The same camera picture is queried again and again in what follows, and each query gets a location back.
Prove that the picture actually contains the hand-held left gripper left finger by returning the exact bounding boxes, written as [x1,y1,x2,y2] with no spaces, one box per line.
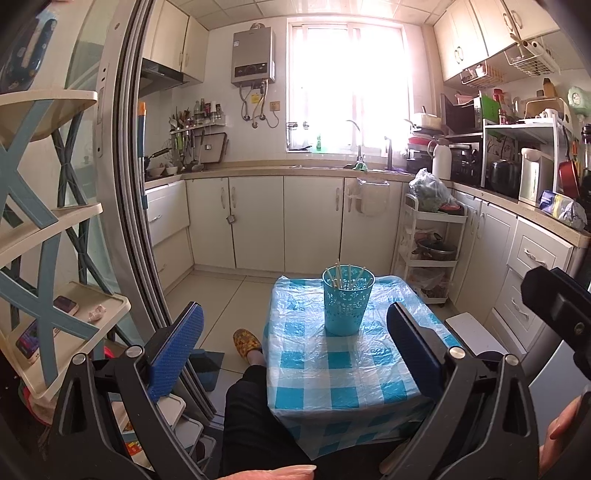
[48,302,205,480]

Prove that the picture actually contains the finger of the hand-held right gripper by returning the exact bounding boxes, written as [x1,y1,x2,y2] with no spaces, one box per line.
[522,265,591,379]

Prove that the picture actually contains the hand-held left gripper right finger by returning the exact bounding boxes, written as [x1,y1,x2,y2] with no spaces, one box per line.
[383,302,541,480]

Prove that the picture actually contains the blue plastic perforated basket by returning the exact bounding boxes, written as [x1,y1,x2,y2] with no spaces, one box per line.
[322,265,376,337]

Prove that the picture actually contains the group of wooden chopsticks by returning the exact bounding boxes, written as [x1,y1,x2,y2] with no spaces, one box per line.
[330,261,368,291]

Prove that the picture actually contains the person's right hand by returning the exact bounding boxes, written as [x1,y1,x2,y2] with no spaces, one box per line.
[538,392,591,477]

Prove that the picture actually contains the person's left hand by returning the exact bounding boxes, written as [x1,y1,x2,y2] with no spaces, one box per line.
[222,464,318,480]

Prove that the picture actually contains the white lidded storage box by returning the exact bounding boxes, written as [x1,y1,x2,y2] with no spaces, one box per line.
[111,393,218,476]

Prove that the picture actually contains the white step stool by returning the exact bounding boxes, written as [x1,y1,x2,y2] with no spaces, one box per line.
[445,313,506,356]

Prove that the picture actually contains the yellow patterned slipper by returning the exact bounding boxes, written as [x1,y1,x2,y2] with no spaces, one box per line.
[232,329,264,365]

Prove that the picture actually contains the blue checkered tablecloth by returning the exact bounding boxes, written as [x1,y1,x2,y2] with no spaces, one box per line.
[263,274,462,460]

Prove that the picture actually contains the blue food packet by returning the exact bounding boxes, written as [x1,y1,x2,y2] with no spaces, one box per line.
[539,189,587,229]

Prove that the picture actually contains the white rolling cart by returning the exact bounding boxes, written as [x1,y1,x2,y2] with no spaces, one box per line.
[397,194,467,305]

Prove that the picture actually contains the person's leg in dark pants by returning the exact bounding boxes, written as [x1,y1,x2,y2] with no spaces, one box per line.
[222,364,315,480]

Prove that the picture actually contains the steel pot with lid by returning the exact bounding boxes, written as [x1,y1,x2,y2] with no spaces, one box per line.
[413,233,458,261]

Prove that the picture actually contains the red frying pan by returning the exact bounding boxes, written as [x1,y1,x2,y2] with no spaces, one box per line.
[558,159,580,199]

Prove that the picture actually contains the dark purple phone case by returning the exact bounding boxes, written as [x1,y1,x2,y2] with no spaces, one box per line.
[53,295,79,317]

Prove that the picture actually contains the white electric water boiler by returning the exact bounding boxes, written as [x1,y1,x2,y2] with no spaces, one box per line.
[519,148,561,206]

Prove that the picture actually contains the black cooking pot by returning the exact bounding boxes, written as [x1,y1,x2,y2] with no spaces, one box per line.
[489,159,520,197]

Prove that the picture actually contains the smartphone with lit screen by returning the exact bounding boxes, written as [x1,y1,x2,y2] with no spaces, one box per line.
[16,320,56,361]

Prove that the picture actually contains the dark glass bottle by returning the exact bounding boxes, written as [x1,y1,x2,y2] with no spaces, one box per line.
[579,124,591,178]

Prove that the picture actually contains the white lower kitchen cabinets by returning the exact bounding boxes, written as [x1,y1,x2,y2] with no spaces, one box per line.
[143,173,591,352]

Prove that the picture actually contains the white hanging door bin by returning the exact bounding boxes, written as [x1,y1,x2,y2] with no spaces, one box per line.
[348,179,391,217]

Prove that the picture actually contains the plastic bag of vegetables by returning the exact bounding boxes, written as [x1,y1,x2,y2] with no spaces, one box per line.
[409,168,458,213]

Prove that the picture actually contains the black toaster oven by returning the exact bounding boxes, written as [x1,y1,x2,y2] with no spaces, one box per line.
[450,143,483,185]

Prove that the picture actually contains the white counter shelf rack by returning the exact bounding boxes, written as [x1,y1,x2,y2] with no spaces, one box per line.
[482,108,573,204]

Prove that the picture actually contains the white thermos jug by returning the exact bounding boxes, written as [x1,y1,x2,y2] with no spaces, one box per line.
[429,138,452,181]

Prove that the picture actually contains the white and blue shelf unit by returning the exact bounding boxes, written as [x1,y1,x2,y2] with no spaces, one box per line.
[0,90,131,402]

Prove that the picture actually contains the black wok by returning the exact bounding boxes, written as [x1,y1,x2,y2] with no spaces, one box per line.
[143,148,171,172]

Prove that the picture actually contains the wooden cutting board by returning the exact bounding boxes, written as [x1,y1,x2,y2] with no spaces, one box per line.
[524,99,561,121]

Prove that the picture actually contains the green cutting board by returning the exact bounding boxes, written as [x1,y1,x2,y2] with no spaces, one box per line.
[480,92,499,125]

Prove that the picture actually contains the hanging metal tray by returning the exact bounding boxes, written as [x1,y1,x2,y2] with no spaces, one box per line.
[201,133,229,164]

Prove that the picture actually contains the black microwave oven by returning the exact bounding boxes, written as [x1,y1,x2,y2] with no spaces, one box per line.
[441,95,483,134]

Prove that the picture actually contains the curved sink faucet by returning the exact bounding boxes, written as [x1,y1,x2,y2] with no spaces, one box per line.
[346,120,366,171]

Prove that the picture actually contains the white enamel pot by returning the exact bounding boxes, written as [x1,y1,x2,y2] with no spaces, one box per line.
[413,113,444,132]

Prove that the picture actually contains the black range hood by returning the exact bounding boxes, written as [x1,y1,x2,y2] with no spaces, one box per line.
[139,58,190,97]

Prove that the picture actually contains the kitchen window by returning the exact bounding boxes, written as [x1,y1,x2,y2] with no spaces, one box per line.
[286,18,411,153]

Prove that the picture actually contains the white upper cabinets above rack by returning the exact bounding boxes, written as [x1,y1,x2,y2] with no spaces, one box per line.
[434,0,561,84]

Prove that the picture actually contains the grey gas water heater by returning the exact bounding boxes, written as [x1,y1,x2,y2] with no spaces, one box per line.
[231,28,276,86]

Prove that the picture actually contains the white upper cabinets beside hood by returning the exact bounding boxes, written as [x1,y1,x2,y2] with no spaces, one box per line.
[143,0,208,84]

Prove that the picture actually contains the blue hanging slippers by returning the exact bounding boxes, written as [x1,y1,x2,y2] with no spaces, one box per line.
[0,9,58,93]

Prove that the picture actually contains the sliding glass door frame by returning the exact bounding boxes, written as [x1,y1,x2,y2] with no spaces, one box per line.
[99,0,218,416]

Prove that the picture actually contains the pale green wall clock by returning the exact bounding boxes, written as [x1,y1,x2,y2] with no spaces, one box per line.
[568,85,589,121]

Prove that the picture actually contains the wall utensil rack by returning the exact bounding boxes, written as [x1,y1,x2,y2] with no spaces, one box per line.
[168,99,227,167]

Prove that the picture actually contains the blue handled mop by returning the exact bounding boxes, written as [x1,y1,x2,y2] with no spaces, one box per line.
[137,102,225,392]

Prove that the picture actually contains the small hanging wire basket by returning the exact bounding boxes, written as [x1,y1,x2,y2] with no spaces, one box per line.
[462,65,509,87]

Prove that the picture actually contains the white hanging wire basket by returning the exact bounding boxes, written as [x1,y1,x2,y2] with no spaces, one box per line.
[504,39,561,75]

